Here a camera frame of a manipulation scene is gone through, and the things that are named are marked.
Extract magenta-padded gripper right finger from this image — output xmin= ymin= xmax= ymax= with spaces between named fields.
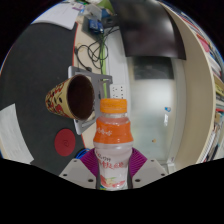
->
xmin=126 ymin=148 xmax=169 ymax=190

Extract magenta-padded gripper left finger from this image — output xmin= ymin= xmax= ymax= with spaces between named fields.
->
xmin=59 ymin=148 xmax=101 ymax=190

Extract orange-capped clear drink bottle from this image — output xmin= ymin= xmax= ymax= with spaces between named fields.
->
xmin=92 ymin=98 xmax=135 ymax=192

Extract flat round red coaster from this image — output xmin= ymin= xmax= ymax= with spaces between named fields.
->
xmin=54 ymin=128 xmax=77 ymax=157

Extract patterned yellow red paper cup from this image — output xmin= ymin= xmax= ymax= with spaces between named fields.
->
xmin=44 ymin=74 xmax=96 ymax=121

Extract small white paper sheet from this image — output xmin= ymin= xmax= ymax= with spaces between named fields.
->
xmin=0 ymin=103 xmax=26 ymax=164

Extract grey metal laptop stand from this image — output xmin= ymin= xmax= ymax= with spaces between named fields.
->
xmin=67 ymin=65 xmax=114 ymax=136

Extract large black desk mat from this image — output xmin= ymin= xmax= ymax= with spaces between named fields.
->
xmin=0 ymin=22 xmax=86 ymax=168

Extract black computer monitor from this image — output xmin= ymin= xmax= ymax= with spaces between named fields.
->
xmin=109 ymin=0 xmax=187 ymax=61

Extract small blue device box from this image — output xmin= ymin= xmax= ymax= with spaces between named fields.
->
xmin=87 ymin=18 xmax=105 ymax=34

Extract large white printed paper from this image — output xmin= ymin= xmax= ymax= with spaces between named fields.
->
xmin=31 ymin=1 xmax=86 ymax=31

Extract coiled blue cable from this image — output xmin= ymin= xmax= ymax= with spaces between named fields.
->
xmin=75 ymin=148 xmax=91 ymax=161

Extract white wall socket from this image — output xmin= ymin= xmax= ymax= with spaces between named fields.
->
xmin=111 ymin=84 xmax=128 ymax=100

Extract tangled black cables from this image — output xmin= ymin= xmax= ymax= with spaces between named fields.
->
xmin=73 ymin=24 xmax=121 ymax=71

